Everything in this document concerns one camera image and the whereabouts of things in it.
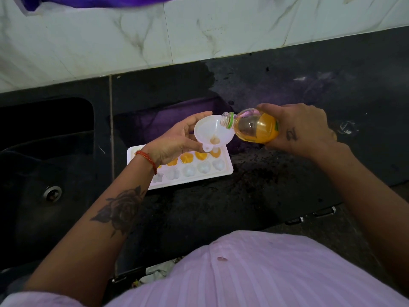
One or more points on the person's left hand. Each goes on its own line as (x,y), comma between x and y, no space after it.
(169,144)

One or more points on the person's right hand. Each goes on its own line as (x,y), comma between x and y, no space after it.
(298,132)

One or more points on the person's right thumb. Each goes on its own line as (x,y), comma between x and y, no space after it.
(265,109)

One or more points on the person's left thumb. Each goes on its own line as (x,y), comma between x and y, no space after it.
(191,144)

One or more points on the orange juice bottle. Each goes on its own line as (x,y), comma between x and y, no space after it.
(255,126)

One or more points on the white plastic funnel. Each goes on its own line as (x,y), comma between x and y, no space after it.
(214,132)

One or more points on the person's left forearm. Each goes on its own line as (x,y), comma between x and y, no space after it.
(96,220)

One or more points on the person's right forearm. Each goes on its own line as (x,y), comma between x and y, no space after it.
(367,195)

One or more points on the white ice cube tray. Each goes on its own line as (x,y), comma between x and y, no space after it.
(195,167)

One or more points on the red thread wristband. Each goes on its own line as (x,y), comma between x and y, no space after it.
(147,158)

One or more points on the person's pink striped shirt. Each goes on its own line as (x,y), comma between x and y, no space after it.
(249,271)

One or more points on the black kitchen sink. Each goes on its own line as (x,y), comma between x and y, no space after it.
(48,175)

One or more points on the metal sink drain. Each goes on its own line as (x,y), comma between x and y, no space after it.
(52,192)

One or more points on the purple cloth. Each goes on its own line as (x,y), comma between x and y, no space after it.
(105,1)

